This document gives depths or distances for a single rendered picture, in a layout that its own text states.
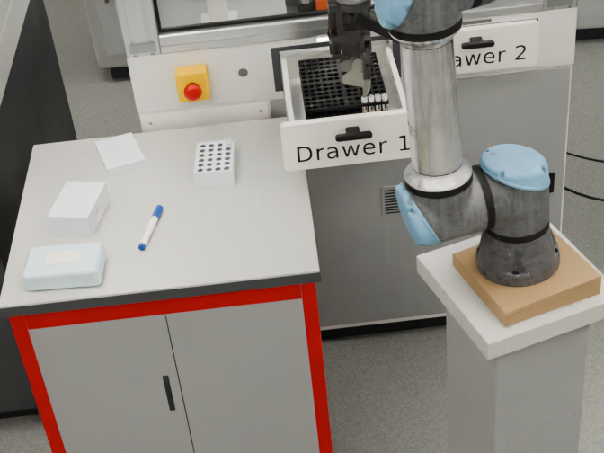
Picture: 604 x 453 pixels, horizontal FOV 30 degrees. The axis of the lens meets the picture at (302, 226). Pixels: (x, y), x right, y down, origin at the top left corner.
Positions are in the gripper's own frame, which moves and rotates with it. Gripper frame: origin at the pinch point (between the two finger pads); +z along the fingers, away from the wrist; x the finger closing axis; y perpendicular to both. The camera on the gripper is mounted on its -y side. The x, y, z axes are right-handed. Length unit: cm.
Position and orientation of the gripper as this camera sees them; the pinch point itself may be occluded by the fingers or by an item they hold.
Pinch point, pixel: (367, 86)
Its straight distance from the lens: 237.2
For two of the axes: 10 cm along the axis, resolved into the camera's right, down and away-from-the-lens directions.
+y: -10.0, 1.0, -0.2
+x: 0.7, 5.9, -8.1
